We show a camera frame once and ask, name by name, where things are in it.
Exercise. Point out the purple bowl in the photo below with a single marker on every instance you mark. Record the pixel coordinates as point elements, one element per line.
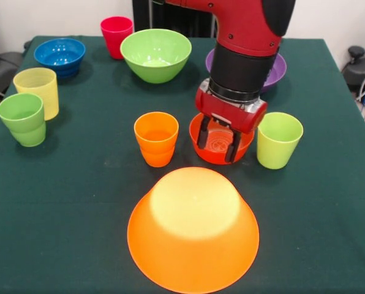
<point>277,70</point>

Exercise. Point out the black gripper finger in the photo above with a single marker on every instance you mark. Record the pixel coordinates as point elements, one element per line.
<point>233,147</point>
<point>203,134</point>

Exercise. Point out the light green bowl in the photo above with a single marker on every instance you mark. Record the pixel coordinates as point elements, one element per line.
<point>155,70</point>

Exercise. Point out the large orange bowl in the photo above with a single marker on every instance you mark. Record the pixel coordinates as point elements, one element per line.
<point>191,239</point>

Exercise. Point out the small red-orange bowl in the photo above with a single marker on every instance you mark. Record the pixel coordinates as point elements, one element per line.
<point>214,156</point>

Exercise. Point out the orange cup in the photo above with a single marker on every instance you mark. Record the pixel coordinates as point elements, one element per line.
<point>156,150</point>

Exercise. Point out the blue bowl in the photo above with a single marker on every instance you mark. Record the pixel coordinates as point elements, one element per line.
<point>60,58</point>

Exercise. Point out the red cup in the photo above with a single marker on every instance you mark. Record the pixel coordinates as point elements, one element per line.
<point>115,36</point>

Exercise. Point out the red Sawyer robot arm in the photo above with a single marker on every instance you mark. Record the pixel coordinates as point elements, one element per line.
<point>246,46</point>

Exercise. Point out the dark green table cloth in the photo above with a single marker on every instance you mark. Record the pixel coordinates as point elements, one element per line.
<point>63,229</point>

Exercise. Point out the yellow cup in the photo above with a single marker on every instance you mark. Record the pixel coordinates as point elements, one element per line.
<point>38,88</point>

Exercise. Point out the lime green cup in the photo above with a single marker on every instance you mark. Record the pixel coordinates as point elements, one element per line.
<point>276,153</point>

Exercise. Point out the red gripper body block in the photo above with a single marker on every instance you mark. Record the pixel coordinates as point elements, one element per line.
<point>231,113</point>

